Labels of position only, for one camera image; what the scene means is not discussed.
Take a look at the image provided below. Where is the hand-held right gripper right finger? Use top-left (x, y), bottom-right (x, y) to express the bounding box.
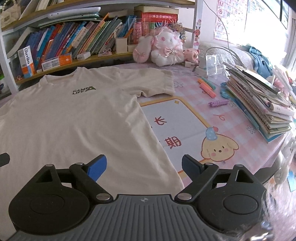
top-left (174, 154), bottom-right (255, 202)

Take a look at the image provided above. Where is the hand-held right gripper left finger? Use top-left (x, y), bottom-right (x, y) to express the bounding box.
top-left (35, 155), bottom-right (114, 202)

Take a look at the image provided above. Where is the cream printed t-shirt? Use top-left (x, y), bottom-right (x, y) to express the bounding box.
top-left (0, 67), bottom-right (184, 241)

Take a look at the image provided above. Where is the pink checked table mat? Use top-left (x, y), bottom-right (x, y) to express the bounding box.
top-left (0, 61), bottom-right (296, 193)

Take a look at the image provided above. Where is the orange green highlighter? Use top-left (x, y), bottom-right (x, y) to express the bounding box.
top-left (198, 77), bottom-right (216, 90)

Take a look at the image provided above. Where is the stack of notebooks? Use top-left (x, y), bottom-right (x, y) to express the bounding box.
top-left (223, 61), bottom-right (295, 143)

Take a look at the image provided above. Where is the upright white orange box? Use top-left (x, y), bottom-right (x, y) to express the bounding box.
top-left (18, 46), bottom-right (37, 78)

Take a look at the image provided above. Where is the clear acrylic stand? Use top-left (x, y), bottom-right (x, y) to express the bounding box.
top-left (205, 55), bottom-right (219, 76)

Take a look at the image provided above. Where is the small pink plush toy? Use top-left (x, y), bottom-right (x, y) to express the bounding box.
top-left (184, 48), bottom-right (200, 63)

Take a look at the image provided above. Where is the lying white orange box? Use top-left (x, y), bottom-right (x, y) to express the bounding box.
top-left (42, 53), bottom-right (73, 71)

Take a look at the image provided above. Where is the pink white plush rabbit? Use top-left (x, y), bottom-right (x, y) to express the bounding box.
top-left (133, 27), bottom-right (184, 66)

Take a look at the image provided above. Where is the beige pen holder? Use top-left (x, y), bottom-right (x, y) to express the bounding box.
top-left (115, 37), bottom-right (128, 54)

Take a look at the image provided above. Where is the blue cloth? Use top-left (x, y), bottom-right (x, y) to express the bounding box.
top-left (248, 45), bottom-right (273, 77)

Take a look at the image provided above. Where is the row of colourful books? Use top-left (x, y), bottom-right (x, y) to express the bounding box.
top-left (17, 15), bottom-right (137, 70)

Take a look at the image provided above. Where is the red box on shelf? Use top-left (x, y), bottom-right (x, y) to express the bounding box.
top-left (141, 13), bottom-right (178, 23)

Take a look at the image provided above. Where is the black cable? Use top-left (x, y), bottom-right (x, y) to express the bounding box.
top-left (205, 7), bottom-right (245, 69)

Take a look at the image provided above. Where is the alphabet wall poster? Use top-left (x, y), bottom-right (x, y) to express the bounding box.
top-left (214, 0), bottom-right (249, 41)

